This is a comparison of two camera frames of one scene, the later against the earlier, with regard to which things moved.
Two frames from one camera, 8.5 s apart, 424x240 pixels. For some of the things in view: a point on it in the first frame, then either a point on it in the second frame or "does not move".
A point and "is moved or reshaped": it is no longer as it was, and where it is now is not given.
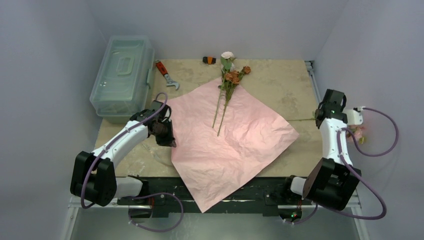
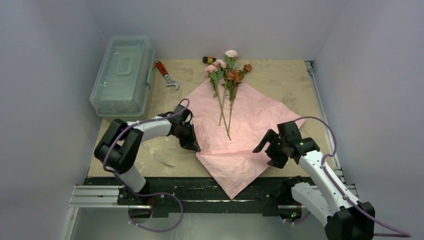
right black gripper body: [319, 117] → [276, 149]
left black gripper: [169, 140] → [192, 144]
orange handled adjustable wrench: [164, 71] does not move
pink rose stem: [302, 119] → [215, 71]
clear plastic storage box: [122, 87] does not move
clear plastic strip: [155, 154] does not move
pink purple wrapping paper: [219, 143] is moved or reshaped
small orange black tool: [209, 60] does not move
